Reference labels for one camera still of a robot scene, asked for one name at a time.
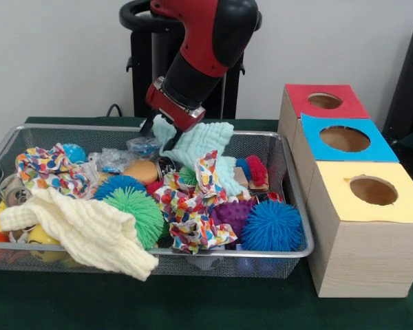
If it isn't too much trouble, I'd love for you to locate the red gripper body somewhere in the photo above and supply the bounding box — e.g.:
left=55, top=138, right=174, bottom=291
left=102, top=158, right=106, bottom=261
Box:
left=145, top=78, right=207, bottom=133

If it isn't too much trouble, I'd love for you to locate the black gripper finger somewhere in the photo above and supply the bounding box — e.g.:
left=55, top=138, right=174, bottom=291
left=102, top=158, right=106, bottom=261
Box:
left=162, top=128, right=183, bottom=152
left=139, top=115, right=156, bottom=137

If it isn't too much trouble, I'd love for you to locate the mint green cloth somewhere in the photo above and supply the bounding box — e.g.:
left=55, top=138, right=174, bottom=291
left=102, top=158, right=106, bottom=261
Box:
left=151, top=113, right=255, bottom=200

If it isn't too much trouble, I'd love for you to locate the crushed clear water bottle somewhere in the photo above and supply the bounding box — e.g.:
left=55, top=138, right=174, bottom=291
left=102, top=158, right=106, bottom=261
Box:
left=89, top=136, right=162, bottom=174

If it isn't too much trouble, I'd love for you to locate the shallow clear mesh bin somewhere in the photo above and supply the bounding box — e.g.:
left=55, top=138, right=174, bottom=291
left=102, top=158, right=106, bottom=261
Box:
left=0, top=124, right=314, bottom=278

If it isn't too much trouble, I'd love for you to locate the wooden box with three holes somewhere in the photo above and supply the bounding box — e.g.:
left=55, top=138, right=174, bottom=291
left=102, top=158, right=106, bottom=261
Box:
left=277, top=84, right=413, bottom=298

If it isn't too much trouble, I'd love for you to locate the tan round bun toy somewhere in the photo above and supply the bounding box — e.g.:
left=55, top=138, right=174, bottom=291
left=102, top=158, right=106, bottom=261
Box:
left=124, top=159, right=160, bottom=184

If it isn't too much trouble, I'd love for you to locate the colourful patterned cloth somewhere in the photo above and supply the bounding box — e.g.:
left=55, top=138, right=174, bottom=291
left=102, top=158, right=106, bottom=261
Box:
left=15, top=143, right=100, bottom=199
left=153, top=150, right=238, bottom=255

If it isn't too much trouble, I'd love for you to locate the dark blue spiky ball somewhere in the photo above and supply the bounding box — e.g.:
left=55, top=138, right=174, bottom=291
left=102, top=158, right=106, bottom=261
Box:
left=94, top=175, right=147, bottom=200

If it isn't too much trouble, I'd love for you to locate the small blue globe ball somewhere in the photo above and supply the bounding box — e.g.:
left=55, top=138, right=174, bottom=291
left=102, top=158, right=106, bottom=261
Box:
left=62, top=143, right=88, bottom=164

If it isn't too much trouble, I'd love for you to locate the green spiky ball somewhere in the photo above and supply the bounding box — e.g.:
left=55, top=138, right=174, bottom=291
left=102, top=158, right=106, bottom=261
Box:
left=103, top=187, right=165, bottom=250

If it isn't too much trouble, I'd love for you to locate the red spiky toy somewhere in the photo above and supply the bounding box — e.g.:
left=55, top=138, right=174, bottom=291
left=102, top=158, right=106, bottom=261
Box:
left=244, top=155, right=268, bottom=188

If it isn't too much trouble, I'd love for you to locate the purple spiky ball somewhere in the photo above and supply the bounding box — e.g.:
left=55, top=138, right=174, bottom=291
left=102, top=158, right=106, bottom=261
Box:
left=212, top=199, right=252, bottom=241

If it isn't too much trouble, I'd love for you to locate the pale yellow cloth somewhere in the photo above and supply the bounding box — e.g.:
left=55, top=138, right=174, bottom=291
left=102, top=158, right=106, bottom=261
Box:
left=0, top=187, right=159, bottom=281

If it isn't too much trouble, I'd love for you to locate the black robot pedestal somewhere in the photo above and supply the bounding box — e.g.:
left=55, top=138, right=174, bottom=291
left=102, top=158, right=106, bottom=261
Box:
left=119, top=0, right=262, bottom=120

